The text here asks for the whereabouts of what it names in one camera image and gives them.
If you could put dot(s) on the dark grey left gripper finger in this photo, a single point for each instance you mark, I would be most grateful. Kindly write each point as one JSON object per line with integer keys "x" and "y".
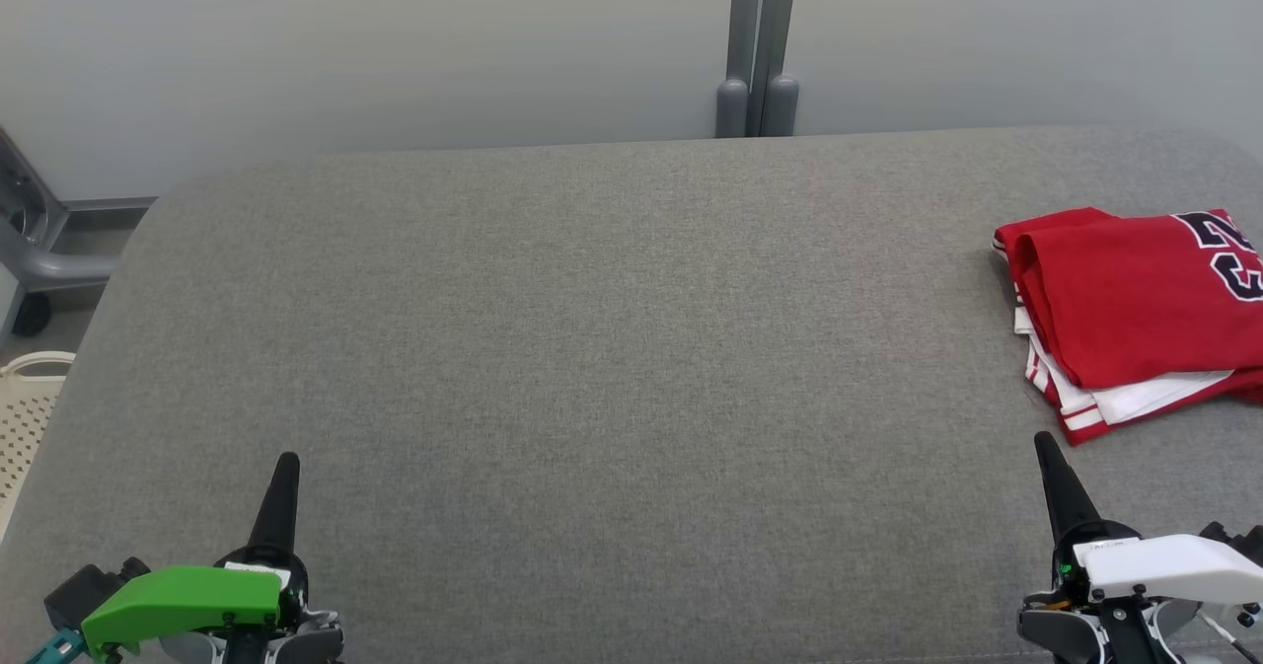
{"x": 279, "y": 516}

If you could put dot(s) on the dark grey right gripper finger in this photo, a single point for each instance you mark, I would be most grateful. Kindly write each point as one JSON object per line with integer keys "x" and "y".
{"x": 1064, "y": 506}

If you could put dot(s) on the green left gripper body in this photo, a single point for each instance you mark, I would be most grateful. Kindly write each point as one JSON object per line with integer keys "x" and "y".
{"x": 187, "y": 605}

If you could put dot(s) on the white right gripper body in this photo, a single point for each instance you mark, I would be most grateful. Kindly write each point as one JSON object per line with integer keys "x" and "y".
{"x": 1164, "y": 565}

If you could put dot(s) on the red white jersey shirt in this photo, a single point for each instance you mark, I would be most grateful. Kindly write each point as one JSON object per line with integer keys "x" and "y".
{"x": 1125, "y": 289}

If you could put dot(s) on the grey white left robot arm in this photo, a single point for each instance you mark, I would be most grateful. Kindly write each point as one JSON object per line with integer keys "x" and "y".
{"x": 306, "y": 644}

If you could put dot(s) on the cream plastic laundry basket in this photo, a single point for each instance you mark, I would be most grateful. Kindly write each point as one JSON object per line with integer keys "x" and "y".
{"x": 25, "y": 427}

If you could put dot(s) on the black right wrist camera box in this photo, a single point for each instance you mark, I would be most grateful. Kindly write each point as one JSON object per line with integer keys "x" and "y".
{"x": 1233, "y": 534}

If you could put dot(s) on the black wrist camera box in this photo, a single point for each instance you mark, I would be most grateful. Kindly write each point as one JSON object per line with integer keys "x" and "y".
{"x": 1233, "y": 534}
{"x": 84, "y": 590}

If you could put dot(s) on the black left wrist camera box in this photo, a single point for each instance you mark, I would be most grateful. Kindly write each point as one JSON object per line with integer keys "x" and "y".
{"x": 84, "y": 590}

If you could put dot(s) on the grey metal frame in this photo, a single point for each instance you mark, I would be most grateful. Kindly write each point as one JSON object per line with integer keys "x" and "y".
{"x": 59, "y": 269}

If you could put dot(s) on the grey metal partition post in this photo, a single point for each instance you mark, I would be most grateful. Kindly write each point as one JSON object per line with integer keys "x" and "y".
{"x": 742, "y": 33}
{"x": 781, "y": 33}

